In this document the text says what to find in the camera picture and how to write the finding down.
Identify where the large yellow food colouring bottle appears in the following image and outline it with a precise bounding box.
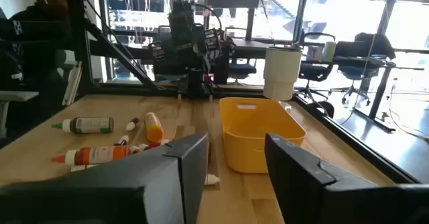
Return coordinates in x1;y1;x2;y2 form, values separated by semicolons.
143;111;165;143

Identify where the large green food colouring bottle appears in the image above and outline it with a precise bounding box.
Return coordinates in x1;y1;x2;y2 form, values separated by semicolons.
51;116;115;135

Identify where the pale cup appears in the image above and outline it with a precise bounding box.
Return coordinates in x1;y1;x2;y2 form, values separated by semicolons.
322;41;337;62

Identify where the yellow plastic bin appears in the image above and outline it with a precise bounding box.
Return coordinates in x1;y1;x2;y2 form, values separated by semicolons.
219;97;308;174

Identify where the white cylindrical tumbler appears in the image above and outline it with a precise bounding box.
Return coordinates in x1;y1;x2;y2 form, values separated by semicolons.
262;45;303;113

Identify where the person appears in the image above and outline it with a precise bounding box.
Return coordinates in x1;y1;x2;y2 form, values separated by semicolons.
0;0;73;94

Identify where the black frame handle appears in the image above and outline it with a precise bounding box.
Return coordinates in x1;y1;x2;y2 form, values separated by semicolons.
307;100;335;118

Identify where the large orange food colouring bottle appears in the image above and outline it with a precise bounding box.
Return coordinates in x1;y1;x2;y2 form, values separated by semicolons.
51;145;141;166

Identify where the black aluminium table frame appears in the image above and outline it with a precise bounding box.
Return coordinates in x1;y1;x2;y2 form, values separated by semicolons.
65;0;418;184

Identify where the black mesh office chair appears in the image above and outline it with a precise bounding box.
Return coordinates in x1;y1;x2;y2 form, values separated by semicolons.
294;32;336;101

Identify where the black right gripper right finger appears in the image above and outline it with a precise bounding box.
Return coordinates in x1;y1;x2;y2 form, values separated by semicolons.
264;132;429;224

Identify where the black laptop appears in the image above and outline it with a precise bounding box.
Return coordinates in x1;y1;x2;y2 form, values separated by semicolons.
334;40;368;59

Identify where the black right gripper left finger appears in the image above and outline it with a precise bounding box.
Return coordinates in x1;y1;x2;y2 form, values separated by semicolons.
0;131;210;224

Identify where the small box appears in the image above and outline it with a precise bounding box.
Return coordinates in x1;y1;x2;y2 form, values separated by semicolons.
306;45;323;62

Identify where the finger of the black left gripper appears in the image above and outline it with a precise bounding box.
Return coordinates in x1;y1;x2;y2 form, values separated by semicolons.
186;68;204;99
213;54;231;85

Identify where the grey chair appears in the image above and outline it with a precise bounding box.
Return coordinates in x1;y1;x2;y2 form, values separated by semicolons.
0;91;40;139

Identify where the silver aluminium bar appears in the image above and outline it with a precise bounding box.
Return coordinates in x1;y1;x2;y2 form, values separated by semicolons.
62;61;83;107

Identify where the black office desk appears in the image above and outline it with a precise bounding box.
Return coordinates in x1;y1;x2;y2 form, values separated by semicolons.
301;54;426;133

